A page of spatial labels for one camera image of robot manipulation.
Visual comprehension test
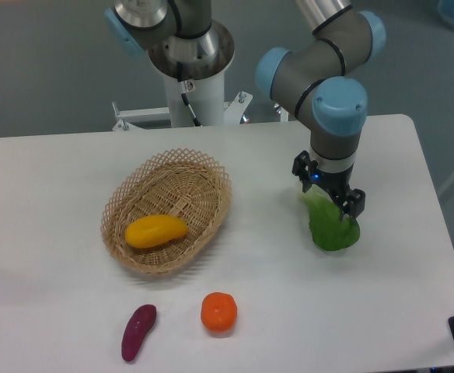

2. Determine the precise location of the woven wicker basket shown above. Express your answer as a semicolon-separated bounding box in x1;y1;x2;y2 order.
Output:
100;148;232;275

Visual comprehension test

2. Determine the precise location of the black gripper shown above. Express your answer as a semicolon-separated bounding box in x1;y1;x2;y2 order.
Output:
292;150;366;221

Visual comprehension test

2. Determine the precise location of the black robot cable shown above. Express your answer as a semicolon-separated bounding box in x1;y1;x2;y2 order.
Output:
176;61;204;127

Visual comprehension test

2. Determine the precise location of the orange tangerine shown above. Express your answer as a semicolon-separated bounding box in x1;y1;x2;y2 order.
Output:
201;292;238;333

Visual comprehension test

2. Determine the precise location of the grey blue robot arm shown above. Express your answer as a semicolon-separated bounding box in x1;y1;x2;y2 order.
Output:
104;1;386;218

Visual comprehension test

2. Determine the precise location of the green bok choy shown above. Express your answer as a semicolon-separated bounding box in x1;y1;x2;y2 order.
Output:
300;186;361;252

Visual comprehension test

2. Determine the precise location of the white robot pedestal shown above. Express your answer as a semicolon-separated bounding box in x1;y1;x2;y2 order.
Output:
111;21;295;131

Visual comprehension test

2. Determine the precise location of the purple sweet potato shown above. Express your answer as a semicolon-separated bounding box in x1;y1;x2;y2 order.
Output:
120;304;157;362

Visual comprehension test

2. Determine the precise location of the yellow mango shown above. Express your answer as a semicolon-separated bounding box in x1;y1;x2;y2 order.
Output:
124;214;189;249

